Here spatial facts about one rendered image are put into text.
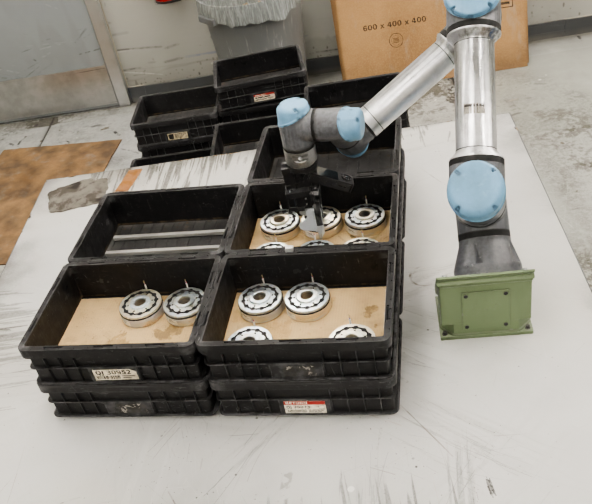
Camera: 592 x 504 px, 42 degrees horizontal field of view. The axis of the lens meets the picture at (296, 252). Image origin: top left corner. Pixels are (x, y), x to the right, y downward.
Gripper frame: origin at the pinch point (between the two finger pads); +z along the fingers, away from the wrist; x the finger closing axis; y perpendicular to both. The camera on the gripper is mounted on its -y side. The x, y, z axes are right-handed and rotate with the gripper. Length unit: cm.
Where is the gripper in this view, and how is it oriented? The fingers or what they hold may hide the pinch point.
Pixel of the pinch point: (322, 228)
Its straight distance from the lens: 195.5
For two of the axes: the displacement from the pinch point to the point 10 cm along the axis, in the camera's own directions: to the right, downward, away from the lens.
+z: 1.6, 7.8, 6.0
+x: 0.0, 6.1, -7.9
